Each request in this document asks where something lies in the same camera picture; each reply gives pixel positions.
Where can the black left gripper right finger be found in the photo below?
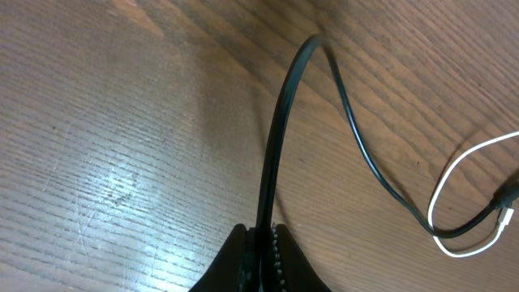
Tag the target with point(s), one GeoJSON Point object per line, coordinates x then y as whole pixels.
{"type": "Point", "coordinates": [284, 266]}

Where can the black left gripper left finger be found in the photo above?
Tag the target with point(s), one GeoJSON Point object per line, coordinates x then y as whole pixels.
{"type": "Point", "coordinates": [235, 268]}

